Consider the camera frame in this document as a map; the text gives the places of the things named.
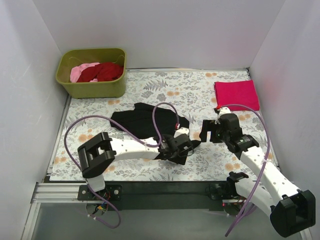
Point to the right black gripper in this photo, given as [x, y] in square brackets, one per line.
[213, 130]

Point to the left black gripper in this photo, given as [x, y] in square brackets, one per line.
[183, 150]

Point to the black t shirt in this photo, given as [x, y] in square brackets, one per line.
[147, 121]

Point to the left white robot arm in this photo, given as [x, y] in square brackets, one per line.
[98, 153]

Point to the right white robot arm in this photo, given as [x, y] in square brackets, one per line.
[290, 209]

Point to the floral patterned table mat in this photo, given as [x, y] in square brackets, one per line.
[190, 92]

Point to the folded magenta t shirt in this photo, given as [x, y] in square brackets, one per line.
[238, 92]

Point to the dark red garment in bin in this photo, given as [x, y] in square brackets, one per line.
[100, 72]

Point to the pink garment in bin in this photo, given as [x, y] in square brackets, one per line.
[76, 71]

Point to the olive green plastic bin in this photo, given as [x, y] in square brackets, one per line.
[82, 90]

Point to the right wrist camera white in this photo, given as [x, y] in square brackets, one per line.
[221, 111]

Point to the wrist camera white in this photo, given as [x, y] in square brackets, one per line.
[221, 111]
[181, 131]

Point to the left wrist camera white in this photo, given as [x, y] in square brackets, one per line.
[181, 131]

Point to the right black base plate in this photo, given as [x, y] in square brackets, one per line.
[220, 191]

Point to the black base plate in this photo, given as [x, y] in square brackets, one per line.
[111, 193]
[220, 191]

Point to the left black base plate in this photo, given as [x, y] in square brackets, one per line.
[111, 193]

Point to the aluminium frame rail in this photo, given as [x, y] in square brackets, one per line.
[56, 192]

